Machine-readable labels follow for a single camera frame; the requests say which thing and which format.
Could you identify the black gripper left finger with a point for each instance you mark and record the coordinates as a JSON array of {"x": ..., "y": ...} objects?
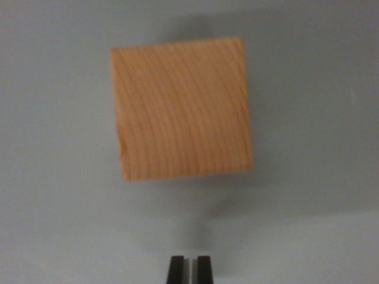
[{"x": 177, "y": 270}]

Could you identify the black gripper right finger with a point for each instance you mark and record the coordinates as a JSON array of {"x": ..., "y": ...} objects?
[{"x": 204, "y": 270}]

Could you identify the wooden cube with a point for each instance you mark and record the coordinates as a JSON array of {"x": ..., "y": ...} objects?
[{"x": 180, "y": 109}]

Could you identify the grey plastic bin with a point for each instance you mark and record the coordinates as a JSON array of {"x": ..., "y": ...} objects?
[{"x": 53, "y": 148}]

